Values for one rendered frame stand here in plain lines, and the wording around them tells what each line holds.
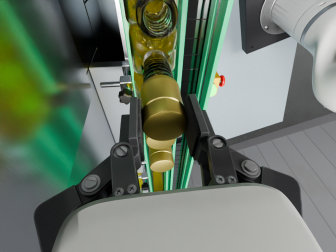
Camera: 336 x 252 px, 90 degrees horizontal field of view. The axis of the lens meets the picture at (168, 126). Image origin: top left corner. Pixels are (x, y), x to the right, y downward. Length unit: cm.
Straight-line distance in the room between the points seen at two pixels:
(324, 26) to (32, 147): 62
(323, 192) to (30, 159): 275
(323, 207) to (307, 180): 31
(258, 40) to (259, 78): 25
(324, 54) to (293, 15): 16
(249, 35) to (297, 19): 18
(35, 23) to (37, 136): 12
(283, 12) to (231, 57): 25
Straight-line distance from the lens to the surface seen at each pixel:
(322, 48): 59
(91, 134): 43
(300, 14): 67
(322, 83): 56
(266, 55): 95
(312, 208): 269
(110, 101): 52
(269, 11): 78
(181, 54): 35
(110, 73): 46
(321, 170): 288
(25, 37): 22
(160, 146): 20
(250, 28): 78
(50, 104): 23
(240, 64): 91
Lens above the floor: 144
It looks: 41 degrees down
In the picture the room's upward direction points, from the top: 170 degrees clockwise
